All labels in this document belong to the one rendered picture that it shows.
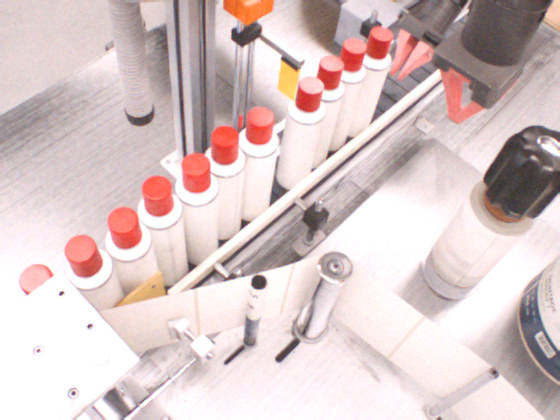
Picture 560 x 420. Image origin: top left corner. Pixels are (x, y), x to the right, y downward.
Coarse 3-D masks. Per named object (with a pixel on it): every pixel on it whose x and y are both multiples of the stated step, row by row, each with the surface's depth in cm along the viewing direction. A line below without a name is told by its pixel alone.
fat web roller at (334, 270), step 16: (336, 256) 59; (320, 272) 57; (336, 272) 58; (352, 272) 58; (320, 288) 59; (336, 288) 58; (304, 304) 66; (320, 304) 62; (336, 304) 63; (304, 320) 68; (320, 320) 66; (304, 336) 72; (320, 336) 72
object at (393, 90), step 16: (464, 16) 114; (448, 32) 110; (432, 64) 104; (416, 80) 101; (384, 96) 98; (400, 96) 99; (384, 112) 96; (384, 128) 94; (272, 192) 85; (288, 208) 83; (272, 224) 84; (192, 288) 75
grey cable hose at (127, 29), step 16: (112, 0) 49; (112, 16) 51; (128, 16) 51; (112, 32) 53; (128, 32) 52; (128, 48) 54; (144, 48) 55; (128, 64) 56; (144, 64) 57; (128, 80) 58; (144, 80) 58; (128, 96) 60; (144, 96) 60; (128, 112) 63; (144, 112) 62
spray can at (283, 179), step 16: (304, 80) 69; (320, 80) 70; (304, 96) 69; (320, 96) 69; (288, 112) 72; (304, 112) 71; (320, 112) 72; (288, 128) 74; (304, 128) 72; (320, 128) 74; (288, 144) 76; (304, 144) 75; (288, 160) 79; (304, 160) 78; (288, 176) 82; (304, 176) 82
